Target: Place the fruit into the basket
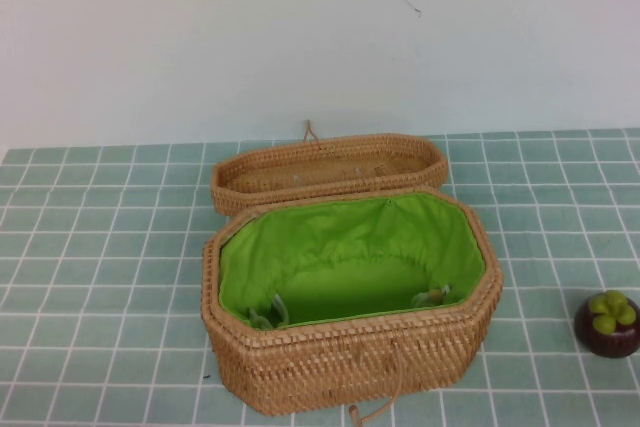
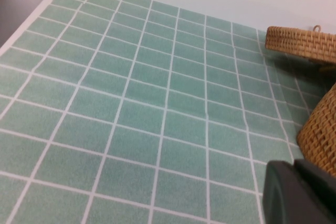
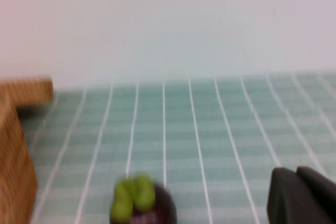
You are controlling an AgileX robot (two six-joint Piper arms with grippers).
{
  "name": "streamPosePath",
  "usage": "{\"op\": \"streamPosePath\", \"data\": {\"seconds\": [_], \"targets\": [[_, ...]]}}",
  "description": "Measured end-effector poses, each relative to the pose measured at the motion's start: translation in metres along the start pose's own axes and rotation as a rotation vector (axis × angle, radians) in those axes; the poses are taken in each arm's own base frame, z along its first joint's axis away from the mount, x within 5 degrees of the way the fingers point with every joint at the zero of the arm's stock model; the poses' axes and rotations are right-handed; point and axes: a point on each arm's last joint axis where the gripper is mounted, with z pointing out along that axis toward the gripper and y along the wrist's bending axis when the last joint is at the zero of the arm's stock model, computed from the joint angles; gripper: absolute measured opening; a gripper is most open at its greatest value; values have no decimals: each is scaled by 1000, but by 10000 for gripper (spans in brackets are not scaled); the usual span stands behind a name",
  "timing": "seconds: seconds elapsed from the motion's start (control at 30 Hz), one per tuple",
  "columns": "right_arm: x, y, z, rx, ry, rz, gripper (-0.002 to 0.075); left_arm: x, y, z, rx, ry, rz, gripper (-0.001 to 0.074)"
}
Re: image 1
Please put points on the woven rattan basket lid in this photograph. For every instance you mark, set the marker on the woven rattan basket lid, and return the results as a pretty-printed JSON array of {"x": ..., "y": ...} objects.
[{"x": 240, "y": 197}]

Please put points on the dark purple toy mangosteen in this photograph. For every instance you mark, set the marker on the dark purple toy mangosteen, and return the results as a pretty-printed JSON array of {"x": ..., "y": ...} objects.
[{"x": 595, "y": 339}]

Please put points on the green tile-pattern tablecloth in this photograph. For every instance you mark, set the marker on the green tile-pattern tablecloth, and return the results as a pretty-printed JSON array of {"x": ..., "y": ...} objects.
[{"x": 100, "y": 297}]

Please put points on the woven rattan basket body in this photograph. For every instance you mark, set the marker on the woven rattan basket body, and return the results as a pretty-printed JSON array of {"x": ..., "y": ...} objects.
[{"x": 350, "y": 362}]

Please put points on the bright green fabric liner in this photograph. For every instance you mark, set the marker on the bright green fabric liner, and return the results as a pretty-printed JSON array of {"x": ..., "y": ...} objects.
[{"x": 350, "y": 237}]

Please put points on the tan lid closure loop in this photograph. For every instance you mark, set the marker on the tan lid closure loop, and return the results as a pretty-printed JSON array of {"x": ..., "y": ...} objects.
[{"x": 308, "y": 123}]

